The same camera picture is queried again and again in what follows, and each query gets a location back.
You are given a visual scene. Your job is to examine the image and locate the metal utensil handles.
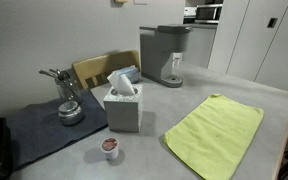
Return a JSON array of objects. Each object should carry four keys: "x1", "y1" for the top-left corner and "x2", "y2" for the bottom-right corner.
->
[{"x1": 38, "y1": 68, "x2": 72, "y2": 83}]

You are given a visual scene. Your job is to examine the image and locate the round steel tin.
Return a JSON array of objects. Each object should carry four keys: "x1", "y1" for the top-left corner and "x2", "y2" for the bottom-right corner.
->
[{"x1": 57, "y1": 100, "x2": 85, "y2": 127}]

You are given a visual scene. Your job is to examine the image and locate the grey square tissue box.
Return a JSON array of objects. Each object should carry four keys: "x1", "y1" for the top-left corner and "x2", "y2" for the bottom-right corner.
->
[{"x1": 102, "y1": 83, "x2": 144, "y2": 133}]

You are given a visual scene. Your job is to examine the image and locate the white tissue sheet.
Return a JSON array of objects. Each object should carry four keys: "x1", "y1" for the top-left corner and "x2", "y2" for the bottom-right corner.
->
[{"x1": 106, "y1": 69, "x2": 136, "y2": 96}]

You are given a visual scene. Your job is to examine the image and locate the grey pod coffee machine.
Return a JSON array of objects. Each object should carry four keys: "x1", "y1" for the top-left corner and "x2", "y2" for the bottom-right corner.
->
[{"x1": 139, "y1": 23, "x2": 192, "y2": 89}]

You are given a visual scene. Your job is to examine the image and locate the dark blue cloth mat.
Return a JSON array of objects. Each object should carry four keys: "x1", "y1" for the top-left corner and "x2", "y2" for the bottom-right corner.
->
[{"x1": 5, "y1": 88, "x2": 109, "y2": 169}]

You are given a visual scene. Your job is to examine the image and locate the silver microwave oven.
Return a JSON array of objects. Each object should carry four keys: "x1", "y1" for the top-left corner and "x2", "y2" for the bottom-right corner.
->
[{"x1": 194, "y1": 3, "x2": 224, "y2": 25}]

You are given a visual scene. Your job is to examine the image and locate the white cabinet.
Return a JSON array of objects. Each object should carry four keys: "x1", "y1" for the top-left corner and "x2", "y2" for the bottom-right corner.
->
[{"x1": 207, "y1": 0, "x2": 288, "y2": 93}]

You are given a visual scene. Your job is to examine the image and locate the glass utensil jar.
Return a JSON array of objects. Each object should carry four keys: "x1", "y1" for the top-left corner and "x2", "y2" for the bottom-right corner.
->
[{"x1": 55, "y1": 74, "x2": 83, "y2": 104}]

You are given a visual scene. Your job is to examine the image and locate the yellow-green microfiber towel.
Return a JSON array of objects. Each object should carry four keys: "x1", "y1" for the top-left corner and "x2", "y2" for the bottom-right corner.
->
[{"x1": 163, "y1": 93, "x2": 265, "y2": 180}]

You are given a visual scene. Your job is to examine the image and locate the blue plastic package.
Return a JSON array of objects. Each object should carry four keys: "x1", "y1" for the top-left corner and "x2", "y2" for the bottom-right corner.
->
[{"x1": 115, "y1": 65, "x2": 141, "y2": 84}]

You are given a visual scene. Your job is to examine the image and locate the white coffee pod red lid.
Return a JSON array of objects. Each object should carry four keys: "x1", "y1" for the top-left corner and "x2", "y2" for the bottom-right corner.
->
[{"x1": 100, "y1": 136, "x2": 120, "y2": 161}]

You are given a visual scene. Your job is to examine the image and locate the black cabinet handle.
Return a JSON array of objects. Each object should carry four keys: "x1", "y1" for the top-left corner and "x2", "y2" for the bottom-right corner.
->
[{"x1": 266, "y1": 17, "x2": 279, "y2": 29}]

